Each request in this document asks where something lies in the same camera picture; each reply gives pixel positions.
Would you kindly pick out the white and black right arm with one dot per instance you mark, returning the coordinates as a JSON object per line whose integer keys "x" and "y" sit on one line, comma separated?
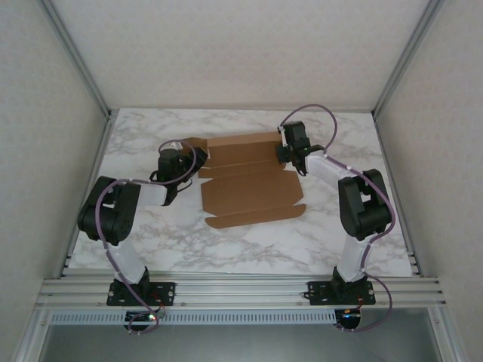
{"x": 362, "y": 215}

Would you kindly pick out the aluminium frame post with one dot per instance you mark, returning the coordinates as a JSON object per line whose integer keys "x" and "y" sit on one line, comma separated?
{"x": 405, "y": 56}
{"x": 75, "y": 56}

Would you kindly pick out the aluminium mounting beam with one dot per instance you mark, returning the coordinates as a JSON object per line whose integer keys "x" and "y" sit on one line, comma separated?
{"x": 241, "y": 294}

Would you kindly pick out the brown cardboard paper box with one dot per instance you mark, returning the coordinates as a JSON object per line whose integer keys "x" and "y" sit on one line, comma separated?
{"x": 249, "y": 188}

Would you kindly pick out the black controller board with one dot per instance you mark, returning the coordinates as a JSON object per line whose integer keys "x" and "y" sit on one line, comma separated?
{"x": 349, "y": 318}
{"x": 141, "y": 317}

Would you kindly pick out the aluminium side rail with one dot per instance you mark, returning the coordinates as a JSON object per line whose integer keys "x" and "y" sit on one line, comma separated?
{"x": 99, "y": 151}
{"x": 382, "y": 143}

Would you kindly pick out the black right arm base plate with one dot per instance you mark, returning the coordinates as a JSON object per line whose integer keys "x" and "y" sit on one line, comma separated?
{"x": 320, "y": 294}

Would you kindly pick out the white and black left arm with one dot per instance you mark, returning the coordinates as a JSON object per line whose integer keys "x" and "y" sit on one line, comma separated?
{"x": 113, "y": 222}

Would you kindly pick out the grey metal lower panel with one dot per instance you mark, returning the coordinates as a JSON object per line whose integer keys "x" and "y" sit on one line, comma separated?
{"x": 241, "y": 343}

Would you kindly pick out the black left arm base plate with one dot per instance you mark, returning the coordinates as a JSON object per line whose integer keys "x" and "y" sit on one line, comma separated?
{"x": 166, "y": 294}

